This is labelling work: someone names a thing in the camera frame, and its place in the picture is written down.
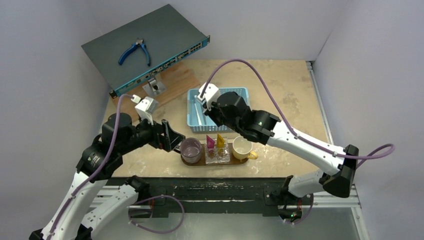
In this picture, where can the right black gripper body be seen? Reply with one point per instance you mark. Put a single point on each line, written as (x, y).
(216, 112)

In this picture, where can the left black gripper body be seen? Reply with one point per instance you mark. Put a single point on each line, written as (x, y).
(146, 133)

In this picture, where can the purple translucent cup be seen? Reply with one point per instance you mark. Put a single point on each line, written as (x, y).
(190, 150)

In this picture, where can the light blue plastic basket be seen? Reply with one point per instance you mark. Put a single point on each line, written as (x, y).
(211, 127)

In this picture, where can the yellow toothpaste tube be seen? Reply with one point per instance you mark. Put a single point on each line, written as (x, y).
(220, 141)

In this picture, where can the yellow mug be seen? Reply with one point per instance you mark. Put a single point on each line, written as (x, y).
(243, 149)

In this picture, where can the clear glass toothbrush holder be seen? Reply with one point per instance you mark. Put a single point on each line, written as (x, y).
(217, 155)

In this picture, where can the dark wooden oval tray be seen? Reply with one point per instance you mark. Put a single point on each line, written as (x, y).
(202, 161)

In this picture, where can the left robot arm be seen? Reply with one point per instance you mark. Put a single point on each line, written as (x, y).
(98, 162)

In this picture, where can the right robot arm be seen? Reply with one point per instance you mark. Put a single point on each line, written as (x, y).
(337, 165)

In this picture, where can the wooden base board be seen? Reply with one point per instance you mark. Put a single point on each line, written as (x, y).
(175, 81)

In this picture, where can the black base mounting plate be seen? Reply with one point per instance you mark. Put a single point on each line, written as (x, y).
(197, 195)

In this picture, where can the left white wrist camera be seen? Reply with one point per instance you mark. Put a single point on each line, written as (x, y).
(145, 108)

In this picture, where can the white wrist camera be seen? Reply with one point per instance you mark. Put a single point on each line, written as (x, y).
(207, 94)
(145, 108)

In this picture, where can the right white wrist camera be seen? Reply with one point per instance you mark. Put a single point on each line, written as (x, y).
(207, 94)

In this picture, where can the metal stand bracket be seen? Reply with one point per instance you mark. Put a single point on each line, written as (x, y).
(154, 86)

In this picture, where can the grey network switch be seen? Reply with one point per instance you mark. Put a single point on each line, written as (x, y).
(137, 51)

